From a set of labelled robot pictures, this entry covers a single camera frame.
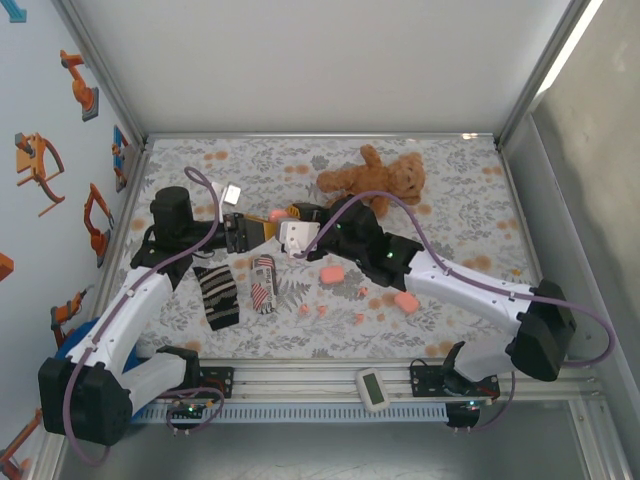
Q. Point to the aluminium mounting rail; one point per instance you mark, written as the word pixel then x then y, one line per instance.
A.
pixel 300 382

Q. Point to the blue rounded object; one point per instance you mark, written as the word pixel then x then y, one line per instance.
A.
pixel 82 334

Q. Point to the floral patterned tablecloth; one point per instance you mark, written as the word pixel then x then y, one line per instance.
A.
pixel 250 165

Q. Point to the black beige striped sock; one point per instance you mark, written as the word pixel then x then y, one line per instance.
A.
pixel 217 297

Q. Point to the blue orange wall sticker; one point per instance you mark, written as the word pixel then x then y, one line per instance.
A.
pixel 119 150

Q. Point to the brown teddy bear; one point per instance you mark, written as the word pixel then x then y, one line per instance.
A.
pixel 380 175

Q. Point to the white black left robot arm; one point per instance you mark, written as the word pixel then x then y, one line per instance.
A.
pixel 140 305

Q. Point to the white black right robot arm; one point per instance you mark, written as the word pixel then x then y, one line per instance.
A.
pixel 465 295

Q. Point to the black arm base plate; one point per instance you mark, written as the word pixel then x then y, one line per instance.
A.
pixel 425 382
pixel 220 382

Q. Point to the white digital timer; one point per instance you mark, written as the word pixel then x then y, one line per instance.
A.
pixel 371 390

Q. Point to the orange block wall sticker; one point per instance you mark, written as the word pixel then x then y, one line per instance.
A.
pixel 5 267

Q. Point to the orange claw gripper wall sticker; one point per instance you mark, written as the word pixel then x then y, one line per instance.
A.
pixel 30 160

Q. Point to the aluminium frame post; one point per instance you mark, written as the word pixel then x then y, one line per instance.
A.
pixel 104 75
pixel 540 75

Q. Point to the controller board green light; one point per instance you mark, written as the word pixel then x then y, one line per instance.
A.
pixel 192 407
pixel 465 407

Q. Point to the aluminium table edge rail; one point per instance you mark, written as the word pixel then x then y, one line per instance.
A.
pixel 525 225
pixel 122 225
pixel 320 135

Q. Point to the flag print glasses case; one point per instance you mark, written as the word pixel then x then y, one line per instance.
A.
pixel 263 285

